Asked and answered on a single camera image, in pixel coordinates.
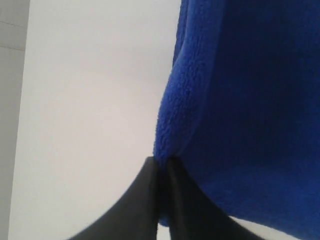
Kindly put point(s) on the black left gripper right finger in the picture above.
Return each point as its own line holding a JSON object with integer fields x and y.
{"x": 192, "y": 215}

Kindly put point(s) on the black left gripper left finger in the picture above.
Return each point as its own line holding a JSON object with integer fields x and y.
{"x": 135, "y": 215}

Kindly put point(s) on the blue microfiber towel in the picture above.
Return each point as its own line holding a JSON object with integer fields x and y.
{"x": 241, "y": 109}

